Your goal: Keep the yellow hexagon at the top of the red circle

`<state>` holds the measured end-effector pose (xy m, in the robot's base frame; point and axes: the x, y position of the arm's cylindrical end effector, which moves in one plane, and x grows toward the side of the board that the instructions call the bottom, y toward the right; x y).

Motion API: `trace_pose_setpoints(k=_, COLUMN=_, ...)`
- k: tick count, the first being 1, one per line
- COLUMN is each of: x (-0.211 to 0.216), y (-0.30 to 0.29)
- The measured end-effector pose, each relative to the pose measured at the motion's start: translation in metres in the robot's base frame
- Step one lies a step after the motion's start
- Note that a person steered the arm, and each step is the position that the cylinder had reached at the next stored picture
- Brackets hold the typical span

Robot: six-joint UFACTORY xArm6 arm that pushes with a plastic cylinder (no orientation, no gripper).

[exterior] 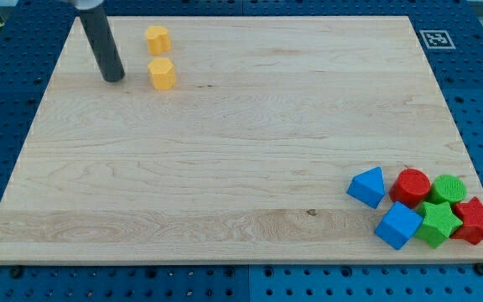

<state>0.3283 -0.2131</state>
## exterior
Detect red star block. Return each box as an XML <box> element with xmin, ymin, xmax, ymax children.
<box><xmin>450</xmin><ymin>196</ymin><xmax>483</xmax><ymax>245</ymax></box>

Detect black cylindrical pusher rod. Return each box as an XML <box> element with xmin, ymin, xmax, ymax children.
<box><xmin>79</xmin><ymin>4</ymin><xmax>125</xmax><ymax>82</ymax></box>

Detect blue triangle block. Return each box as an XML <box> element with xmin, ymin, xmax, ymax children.
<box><xmin>346</xmin><ymin>167</ymin><xmax>386</xmax><ymax>209</ymax></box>

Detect wooden board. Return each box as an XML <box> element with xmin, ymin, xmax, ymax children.
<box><xmin>0</xmin><ymin>16</ymin><xmax>483</xmax><ymax>266</ymax></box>

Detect grey robot arm end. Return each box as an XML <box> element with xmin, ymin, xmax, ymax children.
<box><xmin>61</xmin><ymin>0</ymin><xmax>104</xmax><ymax>10</ymax></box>

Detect yellow hexagon block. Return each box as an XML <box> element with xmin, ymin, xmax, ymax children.
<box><xmin>148</xmin><ymin>58</ymin><xmax>177</xmax><ymax>90</ymax></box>

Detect green star block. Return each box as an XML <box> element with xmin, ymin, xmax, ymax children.
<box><xmin>414</xmin><ymin>201</ymin><xmax>463</xmax><ymax>248</ymax></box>

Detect green circle block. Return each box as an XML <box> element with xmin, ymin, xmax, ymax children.
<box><xmin>425</xmin><ymin>174</ymin><xmax>467</xmax><ymax>205</ymax></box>

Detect yellow heart block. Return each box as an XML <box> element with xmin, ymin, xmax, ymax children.
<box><xmin>145</xmin><ymin>25</ymin><xmax>172</xmax><ymax>55</ymax></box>

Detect white fiducial marker tag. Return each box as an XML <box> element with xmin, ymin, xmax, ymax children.
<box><xmin>419</xmin><ymin>29</ymin><xmax>455</xmax><ymax>49</ymax></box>

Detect red circle block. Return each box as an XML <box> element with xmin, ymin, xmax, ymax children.
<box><xmin>389</xmin><ymin>169</ymin><xmax>431</xmax><ymax>209</ymax></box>

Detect blue cube block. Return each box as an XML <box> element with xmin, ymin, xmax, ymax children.
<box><xmin>374</xmin><ymin>201</ymin><xmax>423</xmax><ymax>250</ymax></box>

